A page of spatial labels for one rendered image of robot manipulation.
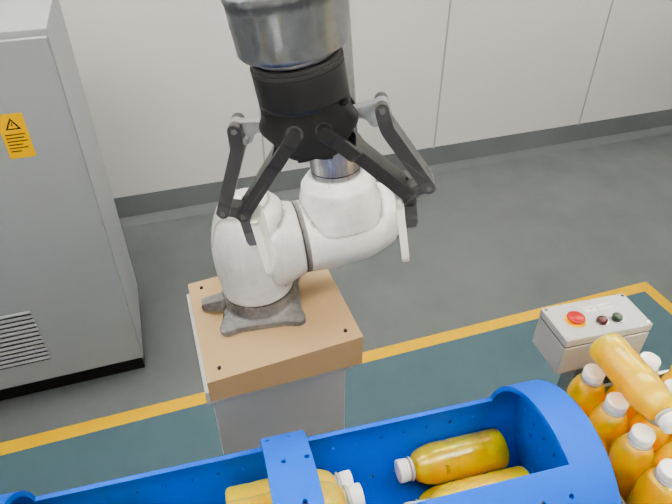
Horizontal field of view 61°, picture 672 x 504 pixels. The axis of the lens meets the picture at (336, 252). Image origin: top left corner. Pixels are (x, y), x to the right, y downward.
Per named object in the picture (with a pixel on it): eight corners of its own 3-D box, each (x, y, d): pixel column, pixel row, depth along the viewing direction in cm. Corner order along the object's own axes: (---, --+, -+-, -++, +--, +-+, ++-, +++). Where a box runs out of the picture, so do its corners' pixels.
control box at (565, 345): (531, 341, 128) (541, 307, 122) (609, 325, 132) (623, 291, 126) (555, 375, 120) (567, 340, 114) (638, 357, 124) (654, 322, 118)
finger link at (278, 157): (305, 138, 48) (290, 129, 47) (244, 229, 54) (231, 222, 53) (308, 117, 51) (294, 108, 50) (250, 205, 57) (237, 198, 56)
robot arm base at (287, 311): (206, 285, 135) (201, 266, 132) (299, 271, 136) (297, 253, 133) (201, 340, 121) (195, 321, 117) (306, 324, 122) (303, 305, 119)
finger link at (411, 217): (400, 174, 53) (433, 170, 52) (404, 219, 56) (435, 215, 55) (401, 183, 52) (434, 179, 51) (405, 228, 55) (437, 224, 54)
